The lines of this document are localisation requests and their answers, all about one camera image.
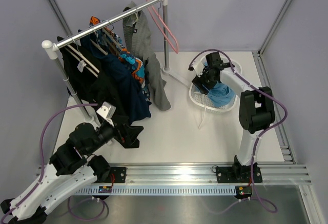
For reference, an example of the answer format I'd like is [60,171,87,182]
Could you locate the patterned navy orange shorts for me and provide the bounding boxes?
[88,16,153,107]

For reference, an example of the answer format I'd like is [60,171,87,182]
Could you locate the wooden hanger with patterned shorts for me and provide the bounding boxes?
[93,27,124,57]

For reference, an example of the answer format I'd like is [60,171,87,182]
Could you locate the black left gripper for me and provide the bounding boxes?
[85,114,144,155]

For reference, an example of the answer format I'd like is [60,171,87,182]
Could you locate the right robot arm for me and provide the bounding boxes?
[188,49,275,184]

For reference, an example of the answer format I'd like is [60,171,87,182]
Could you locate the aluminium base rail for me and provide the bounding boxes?
[111,163,312,186]

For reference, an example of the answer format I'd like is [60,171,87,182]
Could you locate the black garment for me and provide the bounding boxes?
[65,46,139,149]

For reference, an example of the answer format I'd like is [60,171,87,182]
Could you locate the pink clothes hanger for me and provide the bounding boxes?
[147,5,180,54]

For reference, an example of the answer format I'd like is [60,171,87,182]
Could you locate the silver clothes rack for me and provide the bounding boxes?
[42,0,190,125]

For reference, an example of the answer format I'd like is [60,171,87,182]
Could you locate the white perforated basket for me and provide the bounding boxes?
[189,56,236,113]

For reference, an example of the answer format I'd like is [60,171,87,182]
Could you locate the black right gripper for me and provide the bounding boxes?
[192,65,217,95]

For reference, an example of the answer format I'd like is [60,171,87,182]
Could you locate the grey knit shorts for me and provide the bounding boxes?
[122,11,171,111]

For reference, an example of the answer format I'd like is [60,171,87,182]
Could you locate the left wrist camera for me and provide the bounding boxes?
[96,101,116,126]

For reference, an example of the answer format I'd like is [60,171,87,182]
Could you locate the white slotted cable duct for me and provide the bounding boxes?
[75,185,236,196]

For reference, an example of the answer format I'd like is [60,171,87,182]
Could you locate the light blue shorts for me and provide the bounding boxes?
[194,82,236,130]

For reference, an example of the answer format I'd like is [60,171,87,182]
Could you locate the wooden hanger with black garment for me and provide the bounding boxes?
[60,45,100,79]

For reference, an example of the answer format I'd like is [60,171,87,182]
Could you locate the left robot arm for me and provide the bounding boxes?
[1,123,144,223]

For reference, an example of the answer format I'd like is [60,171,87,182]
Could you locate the navy blue garment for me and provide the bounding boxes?
[102,54,151,123]

